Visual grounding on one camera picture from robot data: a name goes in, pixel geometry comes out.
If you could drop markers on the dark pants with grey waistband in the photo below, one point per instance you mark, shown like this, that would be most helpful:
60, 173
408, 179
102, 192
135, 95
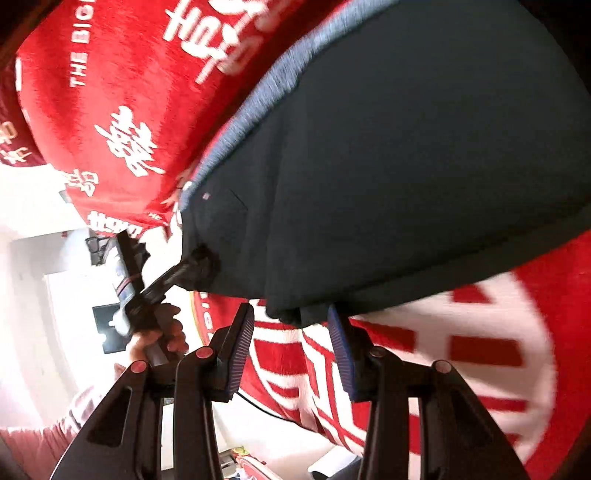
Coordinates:
392, 161

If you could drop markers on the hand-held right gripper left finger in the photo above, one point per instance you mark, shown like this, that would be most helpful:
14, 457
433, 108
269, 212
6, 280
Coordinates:
240, 353

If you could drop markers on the red printed blanket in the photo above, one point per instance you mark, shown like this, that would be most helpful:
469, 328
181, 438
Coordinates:
461, 369

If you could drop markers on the black square object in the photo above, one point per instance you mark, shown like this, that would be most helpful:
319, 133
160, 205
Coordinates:
107, 330

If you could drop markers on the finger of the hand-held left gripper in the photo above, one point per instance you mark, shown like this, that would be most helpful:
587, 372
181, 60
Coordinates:
194, 270

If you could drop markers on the person's left forearm pink sleeve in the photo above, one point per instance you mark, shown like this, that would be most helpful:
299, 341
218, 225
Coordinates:
41, 443

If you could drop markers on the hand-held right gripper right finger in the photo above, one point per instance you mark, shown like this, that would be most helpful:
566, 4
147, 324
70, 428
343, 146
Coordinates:
340, 350

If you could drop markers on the person's left hand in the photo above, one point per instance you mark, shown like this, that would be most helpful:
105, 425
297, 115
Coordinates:
173, 339

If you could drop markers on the red printed folded quilt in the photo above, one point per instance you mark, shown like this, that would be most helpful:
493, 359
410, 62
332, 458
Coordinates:
129, 69

